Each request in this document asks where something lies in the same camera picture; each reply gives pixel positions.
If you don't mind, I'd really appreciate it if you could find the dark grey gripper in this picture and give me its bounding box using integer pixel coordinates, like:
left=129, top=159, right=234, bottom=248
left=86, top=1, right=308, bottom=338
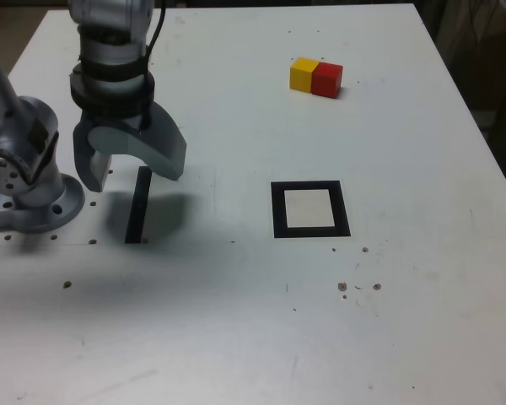
left=72, top=105, right=188, bottom=193

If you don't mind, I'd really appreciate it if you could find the yellow cube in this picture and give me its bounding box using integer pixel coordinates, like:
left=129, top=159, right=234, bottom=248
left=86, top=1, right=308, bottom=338
left=289, top=57, right=321, bottom=93

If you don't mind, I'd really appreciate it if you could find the red cube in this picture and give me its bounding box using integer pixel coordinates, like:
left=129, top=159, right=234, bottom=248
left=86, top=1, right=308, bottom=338
left=310, top=61, right=344, bottom=100

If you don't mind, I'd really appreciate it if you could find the black tape square outline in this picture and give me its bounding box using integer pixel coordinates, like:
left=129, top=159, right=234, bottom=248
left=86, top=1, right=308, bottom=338
left=270, top=180, right=352, bottom=240

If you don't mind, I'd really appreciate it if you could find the black tape strip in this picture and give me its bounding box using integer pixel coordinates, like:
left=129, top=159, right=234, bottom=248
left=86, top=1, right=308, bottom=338
left=124, top=165, right=153, bottom=245

